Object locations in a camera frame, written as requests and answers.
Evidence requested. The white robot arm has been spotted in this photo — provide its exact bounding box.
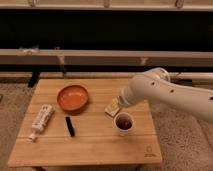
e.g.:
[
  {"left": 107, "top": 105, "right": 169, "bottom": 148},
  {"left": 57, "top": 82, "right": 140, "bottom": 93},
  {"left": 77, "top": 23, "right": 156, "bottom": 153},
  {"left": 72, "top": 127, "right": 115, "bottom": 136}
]
[{"left": 117, "top": 68, "right": 213, "bottom": 123}]

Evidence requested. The beige sponge block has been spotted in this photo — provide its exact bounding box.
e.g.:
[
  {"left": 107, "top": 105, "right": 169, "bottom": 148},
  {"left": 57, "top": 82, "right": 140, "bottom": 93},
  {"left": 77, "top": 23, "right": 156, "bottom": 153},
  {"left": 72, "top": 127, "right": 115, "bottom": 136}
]
[{"left": 105, "top": 98, "right": 120, "bottom": 117}]

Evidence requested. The orange bowl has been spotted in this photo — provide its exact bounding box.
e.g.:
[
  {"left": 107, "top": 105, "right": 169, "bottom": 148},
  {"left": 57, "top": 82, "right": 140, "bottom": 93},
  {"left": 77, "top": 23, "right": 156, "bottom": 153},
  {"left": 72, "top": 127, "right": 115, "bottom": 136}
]
[{"left": 57, "top": 85, "right": 89, "bottom": 111}]

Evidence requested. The white cup with brown contents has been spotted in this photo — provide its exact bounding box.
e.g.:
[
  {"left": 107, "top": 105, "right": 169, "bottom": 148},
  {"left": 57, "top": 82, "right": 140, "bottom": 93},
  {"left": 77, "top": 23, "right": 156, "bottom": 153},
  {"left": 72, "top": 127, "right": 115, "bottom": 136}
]
[{"left": 113, "top": 112, "right": 134, "bottom": 136}]

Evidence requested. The wooden table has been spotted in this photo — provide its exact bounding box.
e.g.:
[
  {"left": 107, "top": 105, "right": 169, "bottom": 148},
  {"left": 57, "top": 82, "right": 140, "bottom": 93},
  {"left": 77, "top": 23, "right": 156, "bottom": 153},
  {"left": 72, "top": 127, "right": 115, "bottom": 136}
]
[{"left": 8, "top": 79, "right": 162, "bottom": 167}]

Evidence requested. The white tube with cap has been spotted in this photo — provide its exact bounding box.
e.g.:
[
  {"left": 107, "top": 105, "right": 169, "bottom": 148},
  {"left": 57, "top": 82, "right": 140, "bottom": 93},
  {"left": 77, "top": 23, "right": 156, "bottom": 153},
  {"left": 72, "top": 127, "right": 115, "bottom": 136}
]
[{"left": 29, "top": 104, "right": 54, "bottom": 142}]

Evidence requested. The grey metal rail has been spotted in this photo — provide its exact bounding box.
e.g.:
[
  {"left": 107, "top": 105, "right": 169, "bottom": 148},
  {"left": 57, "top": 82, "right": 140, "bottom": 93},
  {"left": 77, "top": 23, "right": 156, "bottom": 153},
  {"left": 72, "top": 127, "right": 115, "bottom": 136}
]
[{"left": 0, "top": 48, "right": 213, "bottom": 67}]

